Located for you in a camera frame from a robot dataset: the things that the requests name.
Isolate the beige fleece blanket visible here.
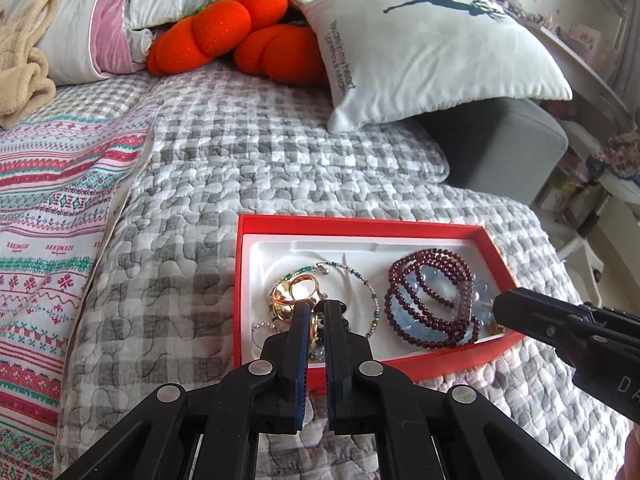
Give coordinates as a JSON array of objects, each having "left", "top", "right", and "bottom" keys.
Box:
[{"left": 0, "top": 0, "right": 60, "bottom": 130}]

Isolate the grey upholstered bed frame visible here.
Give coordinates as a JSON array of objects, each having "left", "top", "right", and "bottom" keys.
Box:
[{"left": 419, "top": 98, "right": 568, "bottom": 205}]

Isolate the gold clover earring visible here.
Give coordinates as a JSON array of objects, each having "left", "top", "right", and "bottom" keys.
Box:
[{"left": 310, "top": 312, "right": 324, "bottom": 351}]

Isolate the orange knot cushion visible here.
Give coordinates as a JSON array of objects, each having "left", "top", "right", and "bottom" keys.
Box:
[{"left": 145, "top": 0, "right": 329, "bottom": 88}]

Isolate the thin green bead bracelet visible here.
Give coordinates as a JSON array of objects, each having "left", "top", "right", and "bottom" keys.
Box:
[{"left": 269, "top": 260, "right": 381, "bottom": 340}]

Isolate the operator right hand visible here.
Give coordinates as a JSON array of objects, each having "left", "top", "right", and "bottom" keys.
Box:
[{"left": 615, "top": 424, "right": 640, "bottom": 480}]

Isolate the floral cloth on chair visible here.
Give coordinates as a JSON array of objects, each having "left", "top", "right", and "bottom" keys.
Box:
[{"left": 586, "top": 132, "right": 640, "bottom": 184}]

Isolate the gold flower hair clip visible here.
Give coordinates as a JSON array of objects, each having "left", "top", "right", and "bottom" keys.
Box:
[{"left": 270, "top": 273, "right": 326, "bottom": 323}]

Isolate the grey checked quilt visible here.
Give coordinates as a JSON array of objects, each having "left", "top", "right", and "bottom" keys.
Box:
[{"left": 52, "top": 62, "right": 634, "bottom": 480}]

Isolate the white bookshelf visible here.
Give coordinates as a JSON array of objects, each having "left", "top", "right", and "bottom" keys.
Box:
[{"left": 464, "top": 0, "right": 640, "bottom": 212}]

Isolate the white deer print pillow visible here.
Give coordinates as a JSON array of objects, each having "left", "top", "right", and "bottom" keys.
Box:
[{"left": 303, "top": 0, "right": 573, "bottom": 133}]

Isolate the pink pearl earring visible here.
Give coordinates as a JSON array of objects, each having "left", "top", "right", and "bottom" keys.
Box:
[{"left": 250, "top": 321, "right": 281, "bottom": 352}]

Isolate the dark red garnet bead bracelet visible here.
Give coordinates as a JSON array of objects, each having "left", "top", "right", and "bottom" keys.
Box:
[{"left": 383, "top": 247, "right": 482, "bottom": 350}]

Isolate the red Ace cardboard box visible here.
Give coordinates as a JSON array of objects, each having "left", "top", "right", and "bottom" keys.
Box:
[{"left": 233, "top": 214, "right": 516, "bottom": 366}]

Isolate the striped patterned bedsheet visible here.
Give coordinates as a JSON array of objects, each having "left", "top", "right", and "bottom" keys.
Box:
[{"left": 0, "top": 104, "right": 158, "bottom": 479}]

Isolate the white office chair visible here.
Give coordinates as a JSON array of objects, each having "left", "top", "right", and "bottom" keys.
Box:
[{"left": 558, "top": 120, "right": 639, "bottom": 307}]

